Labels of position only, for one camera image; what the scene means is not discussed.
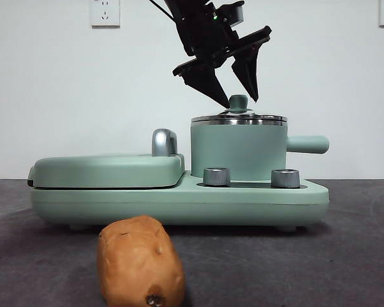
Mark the glass lid with green knob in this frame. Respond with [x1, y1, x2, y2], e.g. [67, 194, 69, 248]
[191, 95, 289, 123]

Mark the brown potato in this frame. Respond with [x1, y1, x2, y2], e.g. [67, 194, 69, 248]
[97, 216, 186, 307]

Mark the mint green steamer pot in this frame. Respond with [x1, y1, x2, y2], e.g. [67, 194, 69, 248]
[190, 120, 330, 180]

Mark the silver control knob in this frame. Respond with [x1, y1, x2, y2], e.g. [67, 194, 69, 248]
[271, 168, 300, 189]
[204, 167, 231, 187]

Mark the mint green breakfast maker base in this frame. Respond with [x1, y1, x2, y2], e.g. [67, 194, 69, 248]
[30, 169, 330, 232]

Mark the mint green griddle cover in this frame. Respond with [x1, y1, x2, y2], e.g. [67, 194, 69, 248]
[26, 153, 186, 189]

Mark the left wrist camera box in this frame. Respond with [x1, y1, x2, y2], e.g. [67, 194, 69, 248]
[216, 1, 246, 27]

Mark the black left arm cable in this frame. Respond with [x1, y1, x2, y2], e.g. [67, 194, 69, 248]
[148, 0, 179, 25]

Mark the chrome griddle cover handle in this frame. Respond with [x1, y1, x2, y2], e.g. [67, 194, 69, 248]
[152, 129, 180, 157]

